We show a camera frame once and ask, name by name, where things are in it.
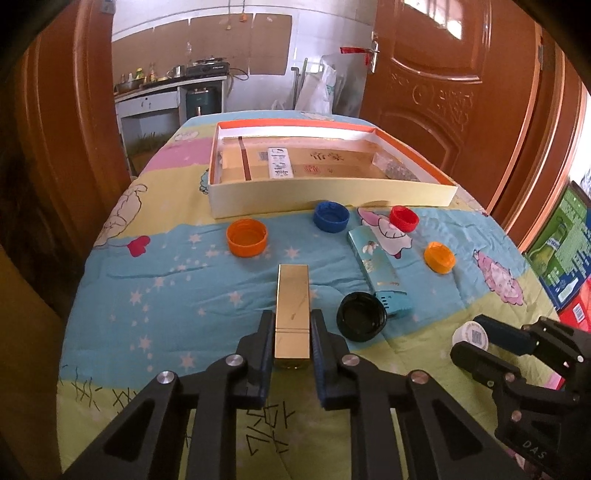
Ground green printed carton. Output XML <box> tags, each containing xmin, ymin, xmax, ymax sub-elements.
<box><xmin>526</xmin><ymin>182</ymin><xmax>591</xmax><ymax>310</ymax></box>

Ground clear plastic bag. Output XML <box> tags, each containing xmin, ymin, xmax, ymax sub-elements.
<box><xmin>373</xmin><ymin>152</ymin><xmax>421</xmax><ymax>182</ymax></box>

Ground red carton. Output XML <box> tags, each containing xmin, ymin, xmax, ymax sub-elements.
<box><xmin>558</xmin><ymin>277</ymin><xmax>591</xmax><ymax>333</ymax></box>

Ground white labelled bottle cap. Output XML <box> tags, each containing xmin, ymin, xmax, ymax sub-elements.
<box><xmin>451</xmin><ymin>322</ymin><xmax>490</xmax><ymax>354</ymax></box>

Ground white kitchen counter cabinet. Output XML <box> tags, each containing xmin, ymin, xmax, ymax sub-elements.
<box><xmin>114</xmin><ymin>76</ymin><xmax>228</xmax><ymax>139</ymax></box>

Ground white cartoon printed slim box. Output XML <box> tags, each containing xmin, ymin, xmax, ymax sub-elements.
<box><xmin>267</xmin><ymin>147</ymin><xmax>295</xmax><ymax>179</ymax></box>

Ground brown carved wooden door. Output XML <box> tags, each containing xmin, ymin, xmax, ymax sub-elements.
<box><xmin>359</xmin><ymin>0</ymin><xmax>555</xmax><ymax>217</ymax></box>

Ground black bottle cap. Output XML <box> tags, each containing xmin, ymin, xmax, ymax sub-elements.
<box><xmin>336</xmin><ymin>292</ymin><xmax>387</xmax><ymax>343</ymax></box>

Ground cartoon printed blanket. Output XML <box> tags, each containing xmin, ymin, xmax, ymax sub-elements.
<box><xmin>58</xmin><ymin>111</ymin><xmax>561</xmax><ymax>480</ymax></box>

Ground small orange bottle cap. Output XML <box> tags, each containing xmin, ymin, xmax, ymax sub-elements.
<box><xmin>424</xmin><ymin>242</ymin><xmax>457</xmax><ymax>275</ymax></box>

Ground teal patterned slim box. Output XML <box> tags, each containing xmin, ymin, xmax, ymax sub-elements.
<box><xmin>347</xmin><ymin>226</ymin><xmax>413</xmax><ymax>319</ymax></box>

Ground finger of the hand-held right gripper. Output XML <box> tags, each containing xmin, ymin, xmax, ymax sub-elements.
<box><xmin>473</xmin><ymin>314</ymin><xmax>591</xmax><ymax>377</ymax></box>
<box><xmin>450</xmin><ymin>340</ymin><xmax>580</xmax><ymax>435</ymax></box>

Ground white woven plastic bag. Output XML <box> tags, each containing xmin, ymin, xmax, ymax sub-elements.
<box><xmin>295</xmin><ymin>60</ymin><xmax>338</xmax><ymax>114</ymax></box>

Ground red bottle cap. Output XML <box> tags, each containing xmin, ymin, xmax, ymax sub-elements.
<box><xmin>389</xmin><ymin>206</ymin><xmax>420</xmax><ymax>233</ymax></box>

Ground gold rectangular box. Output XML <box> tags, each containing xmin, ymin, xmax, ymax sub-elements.
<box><xmin>273</xmin><ymin>264</ymin><xmax>311</xmax><ymax>370</ymax></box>

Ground brown wooden door panel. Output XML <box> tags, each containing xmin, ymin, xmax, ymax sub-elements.
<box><xmin>14</xmin><ymin>0</ymin><xmax>134</xmax><ymax>319</ymax></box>

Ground blue bottle cap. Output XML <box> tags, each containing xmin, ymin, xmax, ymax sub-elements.
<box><xmin>313</xmin><ymin>201</ymin><xmax>350</xmax><ymax>233</ymax></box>

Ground white and orange tray box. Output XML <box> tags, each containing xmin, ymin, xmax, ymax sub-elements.
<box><xmin>206</xmin><ymin>121</ymin><xmax>459</xmax><ymax>219</ymax></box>

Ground large orange bottle cap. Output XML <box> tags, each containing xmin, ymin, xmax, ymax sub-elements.
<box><xmin>226</xmin><ymin>219</ymin><xmax>269</xmax><ymax>257</ymax></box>

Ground cardboard wall sheet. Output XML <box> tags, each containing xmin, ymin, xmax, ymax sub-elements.
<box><xmin>112</xmin><ymin>14</ymin><xmax>293</xmax><ymax>77</ymax></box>

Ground red ribbon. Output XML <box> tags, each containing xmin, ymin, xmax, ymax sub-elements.
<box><xmin>340</xmin><ymin>46</ymin><xmax>375</xmax><ymax>68</ymax></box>

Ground black gas stove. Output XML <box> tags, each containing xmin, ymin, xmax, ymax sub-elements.
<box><xmin>186</xmin><ymin>60</ymin><xmax>230</xmax><ymax>77</ymax></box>

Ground light brown wooden board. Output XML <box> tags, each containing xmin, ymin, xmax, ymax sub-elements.
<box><xmin>0</xmin><ymin>244</ymin><xmax>70</xmax><ymax>480</ymax></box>

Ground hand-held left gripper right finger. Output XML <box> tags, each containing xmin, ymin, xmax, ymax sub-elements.
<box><xmin>310</xmin><ymin>308</ymin><xmax>532</xmax><ymax>480</ymax></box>

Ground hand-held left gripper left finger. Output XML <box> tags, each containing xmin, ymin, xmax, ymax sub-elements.
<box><xmin>60</xmin><ymin>310</ymin><xmax>278</xmax><ymax>480</ymax></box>

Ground metal poles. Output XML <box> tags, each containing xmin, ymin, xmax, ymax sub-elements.
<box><xmin>292</xmin><ymin>58</ymin><xmax>309</xmax><ymax>109</ymax></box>

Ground crate of green plants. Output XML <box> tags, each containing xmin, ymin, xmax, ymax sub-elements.
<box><xmin>127</xmin><ymin>133</ymin><xmax>169</xmax><ymax>162</ymax></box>

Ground dark green air fryer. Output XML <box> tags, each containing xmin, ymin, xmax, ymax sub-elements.
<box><xmin>185</xmin><ymin>88</ymin><xmax>216</xmax><ymax>118</ymax></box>

